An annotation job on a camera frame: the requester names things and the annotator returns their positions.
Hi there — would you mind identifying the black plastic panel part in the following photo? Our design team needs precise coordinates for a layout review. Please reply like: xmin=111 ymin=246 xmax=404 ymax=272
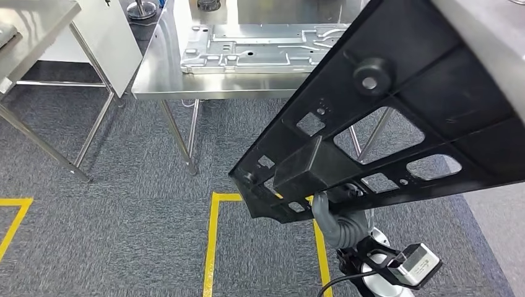
xmin=228 ymin=0 xmax=525 ymax=225

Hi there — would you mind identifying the steel workbench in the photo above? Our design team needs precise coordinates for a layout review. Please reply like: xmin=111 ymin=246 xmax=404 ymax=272
xmin=131 ymin=0 xmax=525 ymax=177

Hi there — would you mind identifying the silver stamped metal plate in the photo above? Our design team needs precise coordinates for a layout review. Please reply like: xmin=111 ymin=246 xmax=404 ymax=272
xmin=180 ymin=22 xmax=352 ymax=75

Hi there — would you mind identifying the white board table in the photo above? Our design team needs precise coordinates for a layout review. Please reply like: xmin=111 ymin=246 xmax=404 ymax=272
xmin=38 ymin=0 xmax=143 ymax=98

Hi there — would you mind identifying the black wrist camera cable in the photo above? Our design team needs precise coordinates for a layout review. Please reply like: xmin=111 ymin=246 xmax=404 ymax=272
xmin=316 ymin=270 xmax=388 ymax=297

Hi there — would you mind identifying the steel stanchion post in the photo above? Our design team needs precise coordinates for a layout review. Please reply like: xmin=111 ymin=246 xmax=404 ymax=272
xmin=126 ymin=0 xmax=158 ymax=20

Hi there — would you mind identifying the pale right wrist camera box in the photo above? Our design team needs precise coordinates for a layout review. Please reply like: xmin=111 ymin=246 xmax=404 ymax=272
xmin=387 ymin=243 xmax=443 ymax=288

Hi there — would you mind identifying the steel frame table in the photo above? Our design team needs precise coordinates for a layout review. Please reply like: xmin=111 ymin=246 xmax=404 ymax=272
xmin=0 ymin=0 xmax=126 ymax=184

